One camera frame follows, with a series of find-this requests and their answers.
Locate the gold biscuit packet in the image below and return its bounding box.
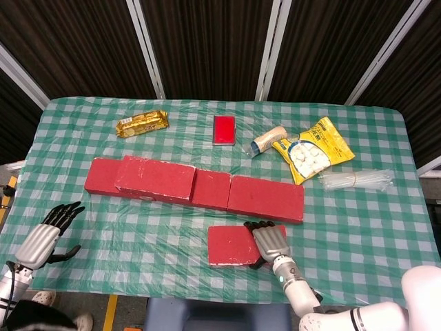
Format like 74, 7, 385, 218
115, 110, 170, 139

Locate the red foam brick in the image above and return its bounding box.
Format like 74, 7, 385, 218
83, 157, 125, 196
207, 225, 288, 268
114, 154, 198, 206
227, 174, 306, 225
191, 168, 233, 212

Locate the green checked tablecloth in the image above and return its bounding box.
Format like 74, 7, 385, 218
0, 96, 441, 308

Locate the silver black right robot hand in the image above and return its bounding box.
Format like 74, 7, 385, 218
243, 220, 291, 270

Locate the white clog shoe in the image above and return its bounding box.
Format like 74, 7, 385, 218
32, 290, 57, 308
73, 312, 94, 331

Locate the white partition frame post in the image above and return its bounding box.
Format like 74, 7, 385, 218
125, 0, 167, 100
0, 44, 51, 111
344, 0, 433, 106
255, 0, 294, 102

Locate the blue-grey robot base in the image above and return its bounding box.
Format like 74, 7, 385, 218
143, 298, 292, 331

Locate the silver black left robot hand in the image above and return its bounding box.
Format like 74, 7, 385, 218
15, 201, 86, 270

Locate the yellow marshmallow bag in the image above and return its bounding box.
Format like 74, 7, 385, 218
271, 116, 356, 184

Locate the clear plastic bag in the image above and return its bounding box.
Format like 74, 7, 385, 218
317, 169, 394, 191

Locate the beige tube with blue cap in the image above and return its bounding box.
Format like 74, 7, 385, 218
247, 126, 288, 159

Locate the red flat case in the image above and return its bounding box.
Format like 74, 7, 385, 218
212, 114, 237, 146

